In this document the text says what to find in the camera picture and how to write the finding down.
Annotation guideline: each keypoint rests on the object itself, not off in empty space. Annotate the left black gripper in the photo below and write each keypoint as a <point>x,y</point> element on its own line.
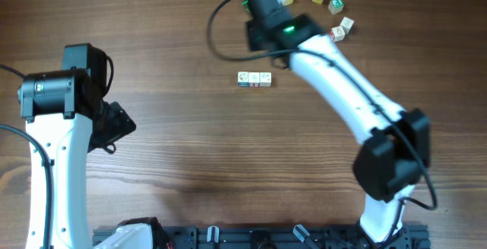
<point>118,123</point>

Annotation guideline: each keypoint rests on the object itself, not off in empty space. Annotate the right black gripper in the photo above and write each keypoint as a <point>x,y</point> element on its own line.
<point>254,42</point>

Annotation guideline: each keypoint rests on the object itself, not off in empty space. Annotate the red I wooden block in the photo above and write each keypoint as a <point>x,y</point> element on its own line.
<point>254,79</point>

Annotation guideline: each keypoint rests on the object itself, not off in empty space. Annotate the cream wooden block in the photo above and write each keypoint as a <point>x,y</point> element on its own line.
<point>265,79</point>

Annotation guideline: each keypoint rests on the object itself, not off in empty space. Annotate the blue edged wooden block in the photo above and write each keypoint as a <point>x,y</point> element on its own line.
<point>243,79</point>

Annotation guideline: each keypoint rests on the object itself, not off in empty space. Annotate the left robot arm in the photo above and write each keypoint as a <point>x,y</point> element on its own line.
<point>66,118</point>

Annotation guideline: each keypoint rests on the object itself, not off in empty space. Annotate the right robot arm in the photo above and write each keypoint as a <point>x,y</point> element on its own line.
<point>395,143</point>

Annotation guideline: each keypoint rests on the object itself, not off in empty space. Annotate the red A wooden block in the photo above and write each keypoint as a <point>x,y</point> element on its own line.
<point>337,33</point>

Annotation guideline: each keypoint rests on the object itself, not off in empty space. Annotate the green E wooden block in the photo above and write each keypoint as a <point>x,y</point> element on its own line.
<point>336,6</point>

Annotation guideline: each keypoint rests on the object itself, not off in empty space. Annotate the plain wooden block right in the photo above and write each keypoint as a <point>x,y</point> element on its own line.
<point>346,24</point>

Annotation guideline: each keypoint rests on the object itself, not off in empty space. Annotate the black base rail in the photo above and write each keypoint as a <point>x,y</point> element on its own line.
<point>331,236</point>

